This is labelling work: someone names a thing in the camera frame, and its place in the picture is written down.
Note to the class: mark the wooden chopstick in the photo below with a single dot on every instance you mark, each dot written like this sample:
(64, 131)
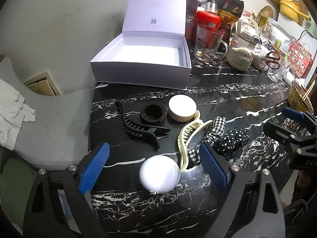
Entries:
(309, 89)
(306, 94)

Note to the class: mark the dark red snack bag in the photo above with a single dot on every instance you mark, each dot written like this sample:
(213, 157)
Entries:
(227, 7)

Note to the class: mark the straw hat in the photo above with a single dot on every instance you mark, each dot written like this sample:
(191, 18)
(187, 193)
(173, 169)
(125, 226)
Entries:
(265, 13)

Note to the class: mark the red canister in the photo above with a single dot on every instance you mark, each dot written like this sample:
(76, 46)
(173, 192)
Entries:
(206, 18)

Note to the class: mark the green cloth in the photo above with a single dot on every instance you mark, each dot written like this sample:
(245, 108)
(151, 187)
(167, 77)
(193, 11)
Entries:
(12, 181)

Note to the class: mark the black hair claw clip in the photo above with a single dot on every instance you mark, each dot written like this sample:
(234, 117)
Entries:
(133, 126)

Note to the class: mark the white round compact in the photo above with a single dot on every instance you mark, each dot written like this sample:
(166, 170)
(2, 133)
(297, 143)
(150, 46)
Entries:
(158, 174)

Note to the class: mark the wooden frame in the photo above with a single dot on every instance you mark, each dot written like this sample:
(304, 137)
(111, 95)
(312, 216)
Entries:
(40, 85)

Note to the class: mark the white dog-shaped container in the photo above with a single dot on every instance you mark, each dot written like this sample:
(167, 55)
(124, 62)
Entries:
(239, 59)

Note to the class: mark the cream hair claw clip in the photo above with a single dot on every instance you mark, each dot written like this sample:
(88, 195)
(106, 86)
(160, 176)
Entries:
(184, 133)

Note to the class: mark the white kettle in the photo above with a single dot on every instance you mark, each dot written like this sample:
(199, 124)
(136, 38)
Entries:
(247, 29)

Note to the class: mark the grey chair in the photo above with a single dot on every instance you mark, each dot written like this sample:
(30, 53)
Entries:
(62, 119)

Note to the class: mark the black polka dot scrunchie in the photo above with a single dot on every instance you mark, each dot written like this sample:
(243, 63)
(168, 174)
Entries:
(232, 138)

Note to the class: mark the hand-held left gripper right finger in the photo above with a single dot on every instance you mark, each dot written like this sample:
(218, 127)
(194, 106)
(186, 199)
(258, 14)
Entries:
(214, 168)

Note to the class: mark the yellow bowl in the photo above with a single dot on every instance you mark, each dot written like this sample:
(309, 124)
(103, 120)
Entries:
(296, 99)

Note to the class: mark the white round jar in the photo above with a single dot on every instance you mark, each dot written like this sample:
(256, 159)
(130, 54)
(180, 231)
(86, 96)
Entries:
(182, 105)

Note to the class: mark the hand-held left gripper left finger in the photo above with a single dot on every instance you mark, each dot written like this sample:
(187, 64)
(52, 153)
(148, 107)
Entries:
(95, 166)

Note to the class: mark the red scissors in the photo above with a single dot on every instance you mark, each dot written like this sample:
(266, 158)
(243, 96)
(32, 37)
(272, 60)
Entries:
(273, 59)

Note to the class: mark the clear glass cup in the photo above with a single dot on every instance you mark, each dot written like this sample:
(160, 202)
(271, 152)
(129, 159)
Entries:
(277, 75)

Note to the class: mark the black belt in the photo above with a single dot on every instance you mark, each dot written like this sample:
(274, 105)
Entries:
(162, 115)

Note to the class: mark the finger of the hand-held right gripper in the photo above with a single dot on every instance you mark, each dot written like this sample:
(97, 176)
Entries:
(275, 130)
(294, 115)

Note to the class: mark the red gift bag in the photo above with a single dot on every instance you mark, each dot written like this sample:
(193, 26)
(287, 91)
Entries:
(301, 57)

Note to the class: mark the small clear jar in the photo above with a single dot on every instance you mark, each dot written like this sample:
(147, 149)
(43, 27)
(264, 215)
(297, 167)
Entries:
(211, 6)

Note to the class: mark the yellow pot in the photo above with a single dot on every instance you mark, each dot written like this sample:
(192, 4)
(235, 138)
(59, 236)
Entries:
(289, 10)

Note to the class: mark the clear glass mug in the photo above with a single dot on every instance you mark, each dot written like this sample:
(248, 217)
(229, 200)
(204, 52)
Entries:
(205, 42)

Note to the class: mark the white cloth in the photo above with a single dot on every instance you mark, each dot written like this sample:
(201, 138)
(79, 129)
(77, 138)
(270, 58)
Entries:
(12, 109)

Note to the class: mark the white green printed packet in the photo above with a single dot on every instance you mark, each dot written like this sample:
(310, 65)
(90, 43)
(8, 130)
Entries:
(277, 34)

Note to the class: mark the white gift box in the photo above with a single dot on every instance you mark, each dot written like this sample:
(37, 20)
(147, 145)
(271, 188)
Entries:
(148, 52)

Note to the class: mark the gingham scrunchie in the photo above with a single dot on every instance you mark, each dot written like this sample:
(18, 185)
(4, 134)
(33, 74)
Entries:
(218, 124)

